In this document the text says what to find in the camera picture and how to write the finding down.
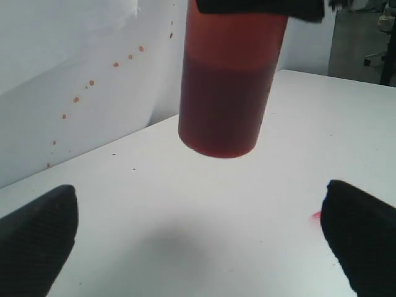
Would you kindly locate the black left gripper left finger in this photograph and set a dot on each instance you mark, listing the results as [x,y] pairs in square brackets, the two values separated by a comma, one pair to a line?
[36,241]

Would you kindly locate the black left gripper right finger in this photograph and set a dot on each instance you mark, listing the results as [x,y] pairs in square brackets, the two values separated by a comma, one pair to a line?
[360,231]

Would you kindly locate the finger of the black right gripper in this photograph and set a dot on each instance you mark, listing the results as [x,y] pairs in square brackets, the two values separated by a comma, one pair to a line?
[306,10]

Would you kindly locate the red ketchup squeeze bottle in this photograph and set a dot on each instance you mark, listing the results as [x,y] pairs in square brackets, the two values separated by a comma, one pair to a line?
[228,68]

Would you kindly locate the white paper backdrop sheet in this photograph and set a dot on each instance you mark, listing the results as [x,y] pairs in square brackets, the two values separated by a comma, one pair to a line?
[76,75]

